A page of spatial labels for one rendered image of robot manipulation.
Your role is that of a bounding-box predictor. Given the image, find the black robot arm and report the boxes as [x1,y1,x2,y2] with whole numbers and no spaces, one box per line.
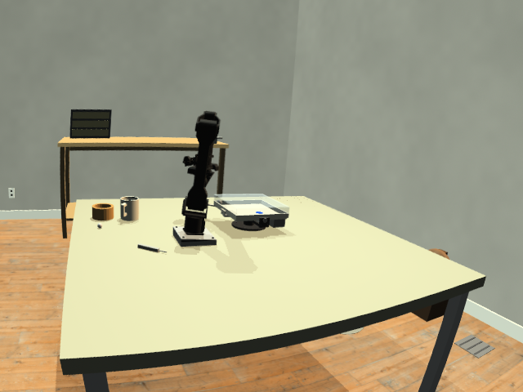
[181,111,221,235]

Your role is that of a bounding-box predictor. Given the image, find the grey mug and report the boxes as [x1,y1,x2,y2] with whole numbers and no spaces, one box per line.
[120,196,139,221]

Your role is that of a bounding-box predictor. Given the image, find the black screwdriver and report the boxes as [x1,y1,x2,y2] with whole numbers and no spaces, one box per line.
[137,243,161,252]

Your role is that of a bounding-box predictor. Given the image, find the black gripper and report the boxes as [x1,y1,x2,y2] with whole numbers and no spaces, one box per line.
[187,153,219,182]

